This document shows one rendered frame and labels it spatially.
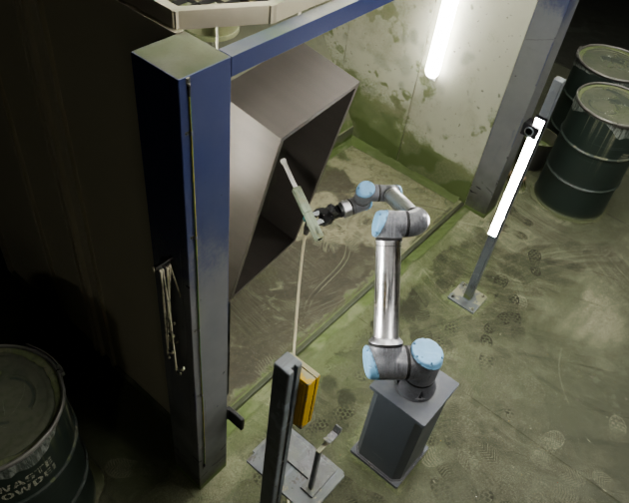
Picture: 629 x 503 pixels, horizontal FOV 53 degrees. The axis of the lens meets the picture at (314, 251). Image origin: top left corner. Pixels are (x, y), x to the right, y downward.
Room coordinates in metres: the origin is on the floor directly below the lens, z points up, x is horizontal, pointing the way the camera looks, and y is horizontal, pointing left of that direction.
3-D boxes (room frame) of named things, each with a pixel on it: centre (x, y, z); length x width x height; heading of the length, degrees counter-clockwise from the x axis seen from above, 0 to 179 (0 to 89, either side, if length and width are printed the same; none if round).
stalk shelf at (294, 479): (1.15, -0.05, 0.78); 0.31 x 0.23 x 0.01; 56
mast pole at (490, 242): (2.88, -1.05, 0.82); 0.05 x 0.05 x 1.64; 56
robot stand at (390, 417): (1.70, -0.55, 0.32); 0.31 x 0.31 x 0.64; 56
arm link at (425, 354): (1.70, -0.54, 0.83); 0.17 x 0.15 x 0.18; 101
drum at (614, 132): (4.13, -1.96, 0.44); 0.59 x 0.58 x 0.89; 160
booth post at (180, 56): (1.46, 0.41, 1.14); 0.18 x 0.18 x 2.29; 56
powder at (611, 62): (4.77, -2.09, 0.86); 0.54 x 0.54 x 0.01
